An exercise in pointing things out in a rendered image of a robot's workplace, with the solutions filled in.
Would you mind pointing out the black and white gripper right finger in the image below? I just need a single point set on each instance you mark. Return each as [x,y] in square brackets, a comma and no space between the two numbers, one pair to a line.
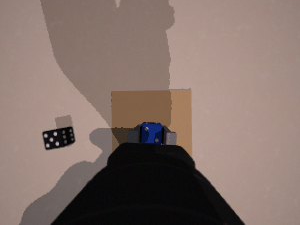
[168,137]

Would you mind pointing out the black die with white pips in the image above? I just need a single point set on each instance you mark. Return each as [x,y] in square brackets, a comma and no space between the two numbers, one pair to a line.
[58,138]

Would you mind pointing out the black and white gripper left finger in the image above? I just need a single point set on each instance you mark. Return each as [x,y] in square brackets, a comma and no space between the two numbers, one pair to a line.
[134,136]

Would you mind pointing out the tan square mat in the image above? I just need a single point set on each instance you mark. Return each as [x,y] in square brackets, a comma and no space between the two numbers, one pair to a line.
[171,108]

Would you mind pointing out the blue die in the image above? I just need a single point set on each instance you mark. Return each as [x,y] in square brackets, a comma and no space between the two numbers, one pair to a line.
[151,133]

